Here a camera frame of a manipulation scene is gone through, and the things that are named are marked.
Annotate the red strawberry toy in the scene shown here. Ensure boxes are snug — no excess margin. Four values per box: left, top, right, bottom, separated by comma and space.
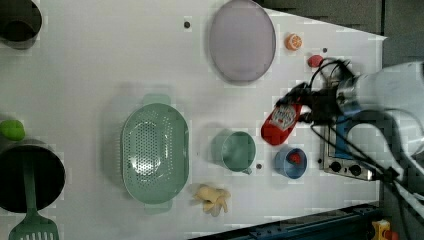
288, 152, 301, 165

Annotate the green colander basket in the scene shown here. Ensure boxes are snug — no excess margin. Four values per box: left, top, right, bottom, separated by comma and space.
121, 94, 189, 214

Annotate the black cylinder holder upper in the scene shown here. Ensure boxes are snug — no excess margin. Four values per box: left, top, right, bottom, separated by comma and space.
0, 0, 43, 50

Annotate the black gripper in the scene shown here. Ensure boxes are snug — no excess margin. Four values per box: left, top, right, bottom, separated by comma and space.
296, 84, 342, 125

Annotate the green mug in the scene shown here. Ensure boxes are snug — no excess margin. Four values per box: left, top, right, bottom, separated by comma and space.
211, 129, 256, 175

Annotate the grey round plate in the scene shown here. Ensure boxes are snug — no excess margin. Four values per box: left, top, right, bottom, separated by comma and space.
209, 0, 276, 81

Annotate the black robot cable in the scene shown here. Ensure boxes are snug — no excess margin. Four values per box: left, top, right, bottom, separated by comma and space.
308, 58, 424, 240

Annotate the red ketchup bottle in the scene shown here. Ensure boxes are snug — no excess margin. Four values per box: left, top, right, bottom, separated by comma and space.
261, 104, 302, 146

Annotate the orange slice toy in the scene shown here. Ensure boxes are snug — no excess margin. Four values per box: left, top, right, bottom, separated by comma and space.
285, 33, 303, 51

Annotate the green spatula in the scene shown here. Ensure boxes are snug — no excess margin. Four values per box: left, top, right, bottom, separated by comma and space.
8, 160, 59, 240

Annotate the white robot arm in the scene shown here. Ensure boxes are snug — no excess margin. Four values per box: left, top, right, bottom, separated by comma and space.
295, 61, 423, 156

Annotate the red apple toy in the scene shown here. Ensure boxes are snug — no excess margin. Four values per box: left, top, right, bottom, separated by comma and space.
307, 55, 323, 68

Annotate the yellow banana toy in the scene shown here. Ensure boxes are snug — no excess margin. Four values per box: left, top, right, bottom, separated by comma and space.
193, 185, 231, 216

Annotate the green lime toy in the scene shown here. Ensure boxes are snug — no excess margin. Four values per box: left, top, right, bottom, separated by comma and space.
0, 120, 25, 141

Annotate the blue cup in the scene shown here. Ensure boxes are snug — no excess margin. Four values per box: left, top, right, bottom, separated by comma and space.
274, 146, 307, 179

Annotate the black utensil holder cup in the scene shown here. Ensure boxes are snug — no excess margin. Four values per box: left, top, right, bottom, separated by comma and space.
0, 140, 66, 213

